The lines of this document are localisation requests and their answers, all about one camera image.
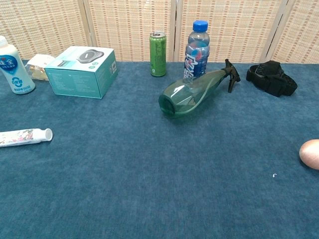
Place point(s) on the teal product box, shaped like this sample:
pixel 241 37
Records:
pixel 79 74

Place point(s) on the green drink can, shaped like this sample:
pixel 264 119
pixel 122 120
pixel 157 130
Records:
pixel 158 57

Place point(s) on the blue table cloth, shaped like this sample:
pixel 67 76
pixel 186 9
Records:
pixel 149 174

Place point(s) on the green transparent spray bottle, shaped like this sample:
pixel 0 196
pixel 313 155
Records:
pixel 189 97

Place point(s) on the white floral toothpaste tube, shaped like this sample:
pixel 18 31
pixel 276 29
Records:
pixel 22 137

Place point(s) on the white milk drink bottle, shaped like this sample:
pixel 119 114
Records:
pixel 17 74

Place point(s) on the pink egg-shaped ball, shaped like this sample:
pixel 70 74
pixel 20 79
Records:
pixel 311 154

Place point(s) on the bamboo folding screen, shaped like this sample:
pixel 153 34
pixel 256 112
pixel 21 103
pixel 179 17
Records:
pixel 124 27

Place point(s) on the clear snack packet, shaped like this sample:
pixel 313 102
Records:
pixel 37 67

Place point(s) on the blue-capped sports drink bottle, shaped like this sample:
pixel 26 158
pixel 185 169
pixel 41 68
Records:
pixel 197 54

